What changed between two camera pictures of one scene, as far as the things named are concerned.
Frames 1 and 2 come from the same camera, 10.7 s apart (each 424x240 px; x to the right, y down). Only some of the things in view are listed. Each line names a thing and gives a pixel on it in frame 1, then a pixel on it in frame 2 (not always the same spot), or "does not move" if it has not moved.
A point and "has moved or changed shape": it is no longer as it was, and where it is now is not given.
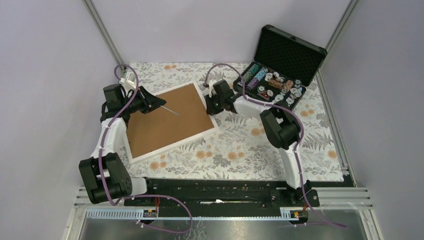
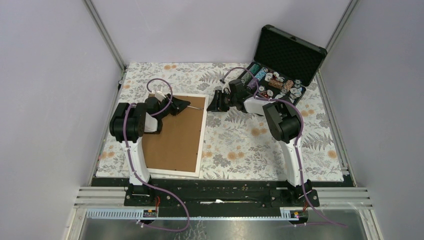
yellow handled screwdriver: [169, 110] has moved or changed shape
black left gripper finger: [152, 101] to [177, 105]
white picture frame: [182, 119] has moved or changed shape
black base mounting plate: [224, 193] does not move
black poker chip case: [283, 66] does not move
